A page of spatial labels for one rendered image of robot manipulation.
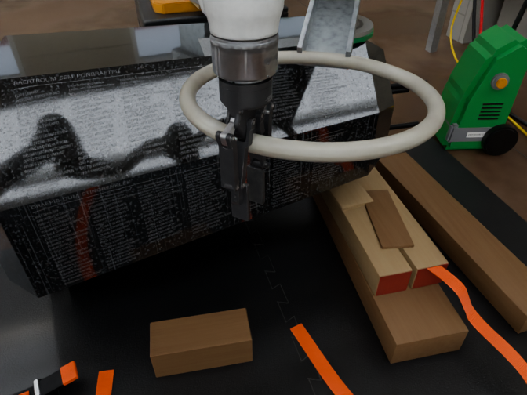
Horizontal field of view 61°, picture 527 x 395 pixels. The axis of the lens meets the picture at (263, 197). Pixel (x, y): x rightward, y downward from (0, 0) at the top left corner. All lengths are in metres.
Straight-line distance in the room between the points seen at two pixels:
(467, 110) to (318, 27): 1.37
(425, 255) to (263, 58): 1.12
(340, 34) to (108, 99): 0.62
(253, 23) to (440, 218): 1.48
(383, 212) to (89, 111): 1.04
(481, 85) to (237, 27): 1.92
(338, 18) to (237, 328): 0.93
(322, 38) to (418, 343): 0.93
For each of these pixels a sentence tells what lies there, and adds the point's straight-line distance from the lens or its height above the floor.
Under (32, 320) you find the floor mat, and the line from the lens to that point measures 1.77.
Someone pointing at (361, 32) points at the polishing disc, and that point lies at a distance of 1.43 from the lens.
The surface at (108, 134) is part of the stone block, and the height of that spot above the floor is 0.69.
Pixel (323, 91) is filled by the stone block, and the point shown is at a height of 0.72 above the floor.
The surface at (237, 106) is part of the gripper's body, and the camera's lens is 0.62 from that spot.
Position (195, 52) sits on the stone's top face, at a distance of 1.34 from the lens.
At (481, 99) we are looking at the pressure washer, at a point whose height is 0.31.
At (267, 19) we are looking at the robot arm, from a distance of 0.58.
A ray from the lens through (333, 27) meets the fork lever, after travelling 1.21.
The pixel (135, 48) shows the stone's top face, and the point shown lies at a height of 0.82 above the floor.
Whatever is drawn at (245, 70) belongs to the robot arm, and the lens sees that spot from 0.59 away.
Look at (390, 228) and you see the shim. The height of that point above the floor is 0.24.
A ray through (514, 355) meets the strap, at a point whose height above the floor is 0.11.
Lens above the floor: 1.31
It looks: 40 degrees down
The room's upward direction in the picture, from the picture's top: straight up
